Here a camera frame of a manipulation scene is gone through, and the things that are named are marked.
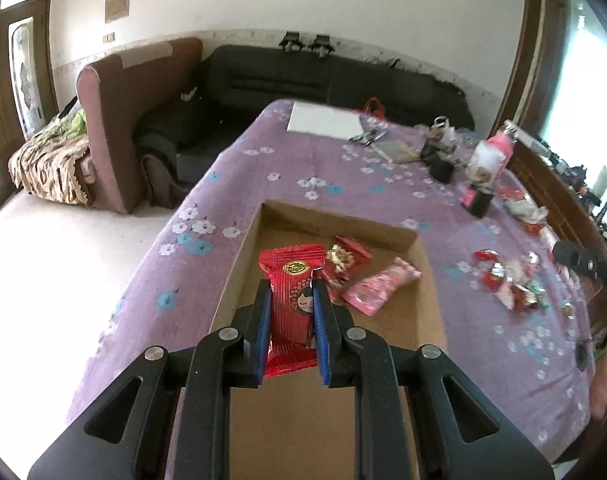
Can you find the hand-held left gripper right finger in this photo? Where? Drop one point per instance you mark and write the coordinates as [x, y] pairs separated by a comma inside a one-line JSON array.
[[321, 330]]

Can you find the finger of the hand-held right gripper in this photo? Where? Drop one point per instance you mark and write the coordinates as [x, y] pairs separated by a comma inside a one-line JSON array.
[[578, 257]]

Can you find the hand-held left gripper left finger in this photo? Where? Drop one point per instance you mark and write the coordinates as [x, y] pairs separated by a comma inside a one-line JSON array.
[[265, 320]]

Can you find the red snack packet with figure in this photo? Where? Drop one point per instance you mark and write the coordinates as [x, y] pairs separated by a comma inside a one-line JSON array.
[[291, 305]]

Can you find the shallow cardboard box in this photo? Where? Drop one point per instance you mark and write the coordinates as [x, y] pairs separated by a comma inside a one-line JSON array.
[[388, 332]]

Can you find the pile of red snack packets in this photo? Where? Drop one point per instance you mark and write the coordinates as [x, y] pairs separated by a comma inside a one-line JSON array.
[[508, 280]]

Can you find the white cloth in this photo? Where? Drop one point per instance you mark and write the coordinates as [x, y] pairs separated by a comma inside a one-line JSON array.
[[528, 210]]

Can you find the pink snack packet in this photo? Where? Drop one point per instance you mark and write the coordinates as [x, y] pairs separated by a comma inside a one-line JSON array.
[[378, 287]]

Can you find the small red gold candy packet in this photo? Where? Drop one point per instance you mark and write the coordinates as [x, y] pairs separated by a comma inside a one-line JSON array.
[[341, 257]]

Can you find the wooden cabinet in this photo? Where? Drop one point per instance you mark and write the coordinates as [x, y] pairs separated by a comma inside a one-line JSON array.
[[558, 185]]

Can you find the black round object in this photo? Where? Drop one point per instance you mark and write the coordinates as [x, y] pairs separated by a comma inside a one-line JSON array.
[[582, 356]]

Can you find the black cylinder holder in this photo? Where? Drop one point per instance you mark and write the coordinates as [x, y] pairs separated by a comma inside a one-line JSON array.
[[477, 202], [439, 165]]

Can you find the white plastic jar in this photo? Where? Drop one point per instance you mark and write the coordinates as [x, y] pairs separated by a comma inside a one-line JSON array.
[[486, 162]]

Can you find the pink sleeved bottle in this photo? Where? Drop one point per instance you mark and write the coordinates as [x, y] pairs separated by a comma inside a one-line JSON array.
[[503, 142]]

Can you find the purple floral tablecloth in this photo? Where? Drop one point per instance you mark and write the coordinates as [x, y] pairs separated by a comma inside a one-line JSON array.
[[333, 175]]

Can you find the window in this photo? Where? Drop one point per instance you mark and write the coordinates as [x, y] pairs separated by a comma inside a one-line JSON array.
[[578, 85]]

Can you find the grey notebook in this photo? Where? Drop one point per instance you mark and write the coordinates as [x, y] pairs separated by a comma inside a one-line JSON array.
[[397, 151]]

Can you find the white paper sheet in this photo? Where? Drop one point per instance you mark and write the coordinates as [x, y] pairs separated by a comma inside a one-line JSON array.
[[323, 120]]

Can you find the red bag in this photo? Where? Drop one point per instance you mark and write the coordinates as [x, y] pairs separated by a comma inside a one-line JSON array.
[[374, 109]]

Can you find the black sofa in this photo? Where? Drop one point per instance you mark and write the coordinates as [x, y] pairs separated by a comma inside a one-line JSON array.
[[283, 77]]

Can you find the brown armchair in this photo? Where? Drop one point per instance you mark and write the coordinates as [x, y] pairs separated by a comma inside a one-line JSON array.
[[113, 125]]

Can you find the patterned brown blanket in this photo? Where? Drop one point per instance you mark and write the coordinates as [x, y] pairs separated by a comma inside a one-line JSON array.
[[48, 165]]

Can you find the wooden glass door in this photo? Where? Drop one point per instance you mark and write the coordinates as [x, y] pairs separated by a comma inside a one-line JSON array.
[[18, 75]]

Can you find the wall outlet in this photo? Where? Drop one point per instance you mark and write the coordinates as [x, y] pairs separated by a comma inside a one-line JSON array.
[[108, 37]]

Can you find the small wall plaque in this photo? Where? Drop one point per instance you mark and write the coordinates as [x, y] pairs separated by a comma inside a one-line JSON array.
[[117, 6]]

